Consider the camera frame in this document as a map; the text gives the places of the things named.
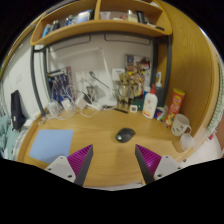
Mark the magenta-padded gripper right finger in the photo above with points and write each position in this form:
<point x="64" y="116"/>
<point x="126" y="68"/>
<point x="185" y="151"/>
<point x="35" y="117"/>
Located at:
<point x="165" y="166"/>

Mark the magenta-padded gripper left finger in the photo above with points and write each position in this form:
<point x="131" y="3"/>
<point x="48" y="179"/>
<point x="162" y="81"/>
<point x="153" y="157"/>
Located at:
<point x="63" y="166"/>

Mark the black computer mouse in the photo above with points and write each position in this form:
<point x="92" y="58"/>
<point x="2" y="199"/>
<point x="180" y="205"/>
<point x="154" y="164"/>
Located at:
<point x="125" y="135"/>

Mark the light blue mouse pad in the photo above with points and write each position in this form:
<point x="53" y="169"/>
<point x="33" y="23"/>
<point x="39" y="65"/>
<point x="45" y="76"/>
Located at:
<point x="50" y="145"/>

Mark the clear plastic tub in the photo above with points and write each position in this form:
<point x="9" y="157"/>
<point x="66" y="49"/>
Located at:
<point x="186" y="141"/>

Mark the white mug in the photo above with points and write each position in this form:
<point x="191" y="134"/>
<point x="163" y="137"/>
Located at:
<point x="180" y="125"/>

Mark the clear dome container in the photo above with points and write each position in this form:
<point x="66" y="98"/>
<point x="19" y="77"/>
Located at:
<point x="53" y="108"/>

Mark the red snack can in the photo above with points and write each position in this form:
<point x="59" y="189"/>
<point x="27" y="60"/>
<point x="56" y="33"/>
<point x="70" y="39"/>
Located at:
<point x="175" y="106"/>

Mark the small white charger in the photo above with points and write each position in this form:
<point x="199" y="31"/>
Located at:
<point x="66" y="104"/>

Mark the teal and checked bedding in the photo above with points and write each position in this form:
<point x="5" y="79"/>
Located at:
<point x="6" y="140"/>

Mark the white red-pump lotion bottle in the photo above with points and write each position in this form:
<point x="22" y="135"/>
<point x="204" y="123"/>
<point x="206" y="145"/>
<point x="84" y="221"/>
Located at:
<point x="150" y="105"/>

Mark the small white square clock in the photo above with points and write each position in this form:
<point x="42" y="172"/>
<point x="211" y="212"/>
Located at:
<point x="133" y="109"/>

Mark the dark green round case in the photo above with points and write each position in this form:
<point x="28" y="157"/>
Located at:
<point x="140" y="104"/>

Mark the white power strip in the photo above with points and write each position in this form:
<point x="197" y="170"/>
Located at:
<point x="94" y="106"/>

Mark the white power adapter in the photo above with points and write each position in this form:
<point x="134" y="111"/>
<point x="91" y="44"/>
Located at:
<point x="81" y="101"/>

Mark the black ruler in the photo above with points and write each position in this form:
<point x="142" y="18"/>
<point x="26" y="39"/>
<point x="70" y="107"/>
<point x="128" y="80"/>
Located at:
<point x="120" y="110"/>

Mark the black hanging bag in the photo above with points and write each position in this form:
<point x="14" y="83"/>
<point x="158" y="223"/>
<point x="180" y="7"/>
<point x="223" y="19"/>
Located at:
<point x="16" y="111"/>

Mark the metal cup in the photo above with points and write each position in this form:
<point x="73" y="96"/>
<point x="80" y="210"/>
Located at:
<point x="91" y="93"/>

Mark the robot model kit box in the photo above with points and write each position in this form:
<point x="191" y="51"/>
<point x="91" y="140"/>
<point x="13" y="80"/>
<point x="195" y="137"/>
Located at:
<point x="61" y="83"/>

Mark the brown tree figure toy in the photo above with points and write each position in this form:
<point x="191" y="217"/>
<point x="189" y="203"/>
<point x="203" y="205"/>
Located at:
<point x="124" y="91"/>

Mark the white spray bottle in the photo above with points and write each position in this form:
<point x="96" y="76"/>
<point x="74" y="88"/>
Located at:
<point x="159" y="80"/>

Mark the colourful figure box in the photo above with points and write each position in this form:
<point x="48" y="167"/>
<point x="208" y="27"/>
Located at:
<point x="140" y="66"/>

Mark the wooden shelf unit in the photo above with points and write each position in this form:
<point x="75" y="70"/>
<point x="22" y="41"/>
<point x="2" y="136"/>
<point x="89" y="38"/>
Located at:
<point x="100" y="26"/>

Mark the white wall socket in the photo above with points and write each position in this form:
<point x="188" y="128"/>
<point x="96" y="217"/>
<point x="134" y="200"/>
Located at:
<point x="93" y="78"/>
<point x="81" y="78"/>

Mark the grey metal frame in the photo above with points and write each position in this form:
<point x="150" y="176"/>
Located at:
<point x="35" y="76"/>

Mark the white wall-mounted box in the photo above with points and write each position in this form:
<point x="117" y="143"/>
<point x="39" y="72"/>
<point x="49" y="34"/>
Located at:
<point x="117" y="74"/>

